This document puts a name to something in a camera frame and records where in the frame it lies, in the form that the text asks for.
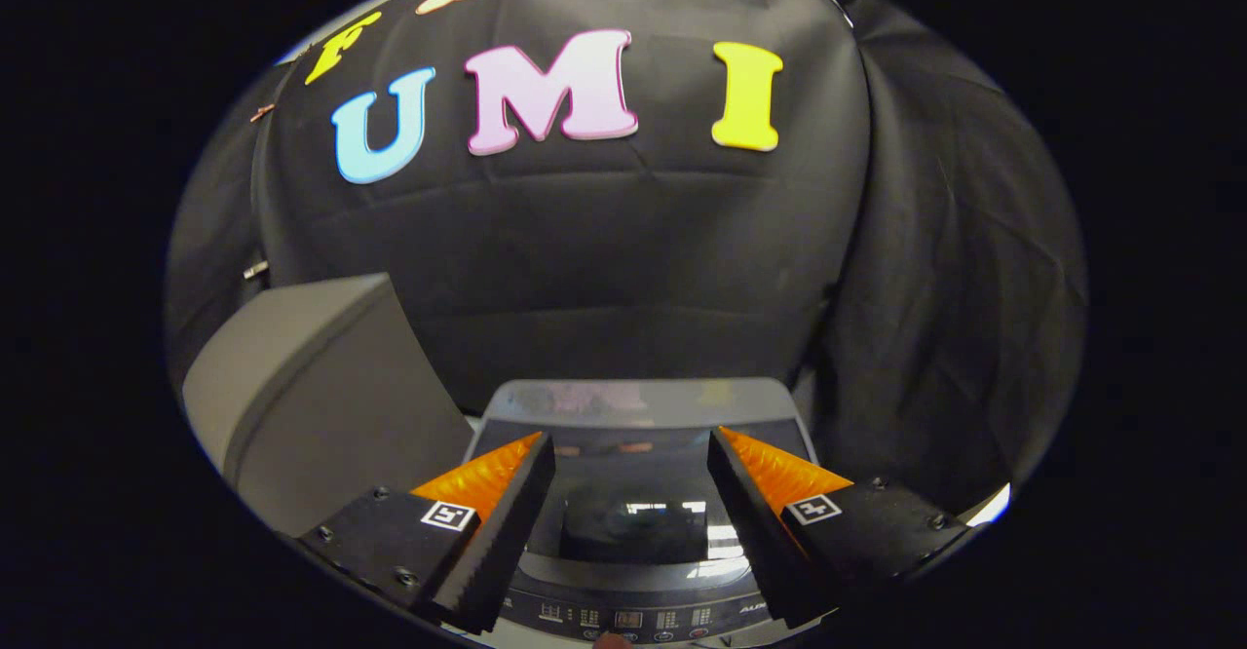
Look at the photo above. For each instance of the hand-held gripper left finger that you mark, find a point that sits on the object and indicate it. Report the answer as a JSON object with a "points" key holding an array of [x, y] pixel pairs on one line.
{"points": [[507, 527]]}

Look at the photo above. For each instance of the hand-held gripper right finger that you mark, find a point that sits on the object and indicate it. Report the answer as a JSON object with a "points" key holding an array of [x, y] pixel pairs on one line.
{"points": [[760, 527]]}

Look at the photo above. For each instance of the dark grey washing machine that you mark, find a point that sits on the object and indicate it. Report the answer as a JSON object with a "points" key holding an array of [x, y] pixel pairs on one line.
{"points": [[633, 398]]}

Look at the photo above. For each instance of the silver clip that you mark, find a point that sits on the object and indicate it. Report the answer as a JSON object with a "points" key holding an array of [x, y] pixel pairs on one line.
{"points": [[255, 269]]}

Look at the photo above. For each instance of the copper clip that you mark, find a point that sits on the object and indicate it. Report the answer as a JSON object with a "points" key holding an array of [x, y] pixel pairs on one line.
{"points": [[261, 111]]}

